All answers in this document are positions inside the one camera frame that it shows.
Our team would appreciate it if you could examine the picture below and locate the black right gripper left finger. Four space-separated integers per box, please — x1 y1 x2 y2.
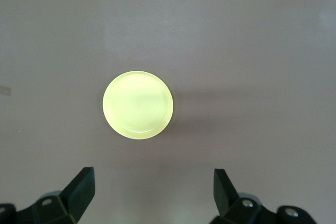
0 166 96 224

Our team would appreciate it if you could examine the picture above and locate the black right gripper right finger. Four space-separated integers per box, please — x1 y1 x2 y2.
212 168 317 224

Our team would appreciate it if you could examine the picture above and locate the yellow round plate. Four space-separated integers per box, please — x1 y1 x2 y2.
102 70 174 141

